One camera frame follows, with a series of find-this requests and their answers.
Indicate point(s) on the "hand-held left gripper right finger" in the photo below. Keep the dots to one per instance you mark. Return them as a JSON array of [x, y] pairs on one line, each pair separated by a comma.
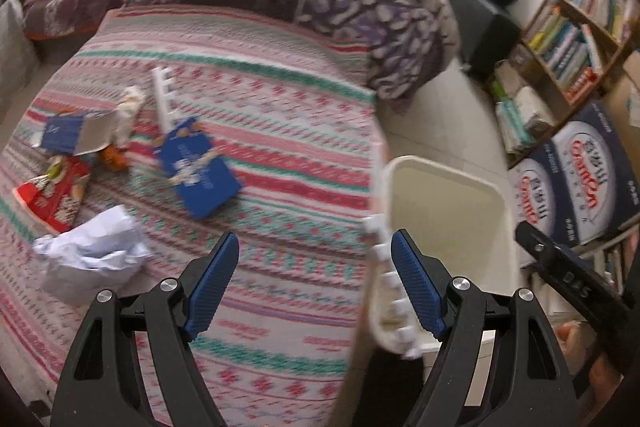
[[415, 287]]

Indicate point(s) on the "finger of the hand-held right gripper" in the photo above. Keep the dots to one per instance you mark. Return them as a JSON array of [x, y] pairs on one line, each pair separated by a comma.
[[565, 274]]

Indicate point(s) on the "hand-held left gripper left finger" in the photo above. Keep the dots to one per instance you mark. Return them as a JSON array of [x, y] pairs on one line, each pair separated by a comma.
[[215, 282]]

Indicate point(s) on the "white toothed plastic strip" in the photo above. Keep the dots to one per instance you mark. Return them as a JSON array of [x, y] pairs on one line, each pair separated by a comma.
[[162, 97], [397, 312]]

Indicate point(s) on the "white plastic bin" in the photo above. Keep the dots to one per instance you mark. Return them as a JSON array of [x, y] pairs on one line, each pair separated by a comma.
[[450, 232]]

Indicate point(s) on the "blue paper bag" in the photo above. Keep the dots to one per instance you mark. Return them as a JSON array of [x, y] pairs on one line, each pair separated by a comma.
[[205, 187]]

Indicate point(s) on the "white paper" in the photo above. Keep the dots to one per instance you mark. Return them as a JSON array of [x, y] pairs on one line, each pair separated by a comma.
[[95, 257]]

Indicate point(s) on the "orange wrapper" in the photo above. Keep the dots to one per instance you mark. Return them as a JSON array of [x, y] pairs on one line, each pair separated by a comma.
[[112, 157]]

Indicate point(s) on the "red snack packet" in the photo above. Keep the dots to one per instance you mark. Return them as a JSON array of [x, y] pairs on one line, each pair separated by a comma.
[[55, 202]]

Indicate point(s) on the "fruit print tissue wad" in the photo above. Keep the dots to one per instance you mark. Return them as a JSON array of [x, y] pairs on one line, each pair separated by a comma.
[[127, 112]]

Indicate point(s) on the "small blue grey carton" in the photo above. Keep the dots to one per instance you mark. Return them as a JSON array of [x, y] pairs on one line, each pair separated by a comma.
[[62, 132]]

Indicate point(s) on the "person's right hand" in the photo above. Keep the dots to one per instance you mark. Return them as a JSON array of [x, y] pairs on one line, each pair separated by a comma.
[[600, 372]]

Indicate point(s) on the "small blue white carton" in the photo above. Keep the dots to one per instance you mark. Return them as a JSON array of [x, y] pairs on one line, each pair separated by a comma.
[[532, 192]]

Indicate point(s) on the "large blue white carton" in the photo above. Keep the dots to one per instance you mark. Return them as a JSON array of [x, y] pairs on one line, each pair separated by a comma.
[[595, 172]]

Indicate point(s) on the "striped patterned bedsheet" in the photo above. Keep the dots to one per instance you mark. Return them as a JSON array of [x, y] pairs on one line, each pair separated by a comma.
[[300, 157]]

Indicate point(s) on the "pile of books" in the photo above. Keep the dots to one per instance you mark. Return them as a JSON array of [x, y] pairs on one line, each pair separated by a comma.
[[520, 112]]

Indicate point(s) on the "grey cloth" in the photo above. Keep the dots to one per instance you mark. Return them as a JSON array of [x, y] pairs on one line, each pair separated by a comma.
[[15, 52]]

